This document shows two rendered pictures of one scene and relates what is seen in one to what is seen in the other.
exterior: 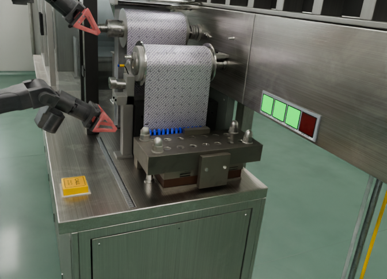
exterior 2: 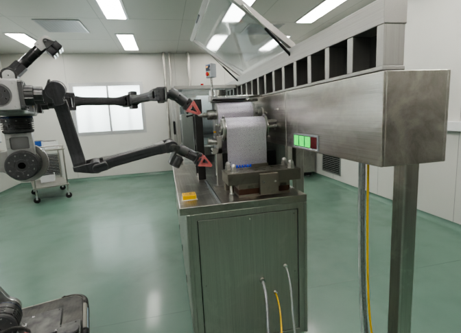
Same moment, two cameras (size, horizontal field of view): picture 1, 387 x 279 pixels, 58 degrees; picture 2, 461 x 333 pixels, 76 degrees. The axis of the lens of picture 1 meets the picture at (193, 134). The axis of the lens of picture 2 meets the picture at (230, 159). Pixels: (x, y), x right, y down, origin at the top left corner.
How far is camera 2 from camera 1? 0.57 m
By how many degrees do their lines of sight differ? 18
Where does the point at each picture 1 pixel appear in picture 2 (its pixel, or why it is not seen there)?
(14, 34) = not seen: hidden behind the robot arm
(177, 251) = (250, 235)
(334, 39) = (317, 93)
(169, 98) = (241, 146)
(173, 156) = (242, 174)
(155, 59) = (231, 124)
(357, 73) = (328, 106)
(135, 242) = (223, 226)
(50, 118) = (176, 159)
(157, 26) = (235, 110)
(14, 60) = (158, 164)
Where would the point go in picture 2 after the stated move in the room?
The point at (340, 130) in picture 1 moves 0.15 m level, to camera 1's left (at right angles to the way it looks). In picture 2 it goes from (326, 140) to (290, 141)
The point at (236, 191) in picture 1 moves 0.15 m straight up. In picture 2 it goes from (284, 196) to (284, 167)
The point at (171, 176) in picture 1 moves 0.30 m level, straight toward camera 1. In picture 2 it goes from (243, 187) to (233, 205)
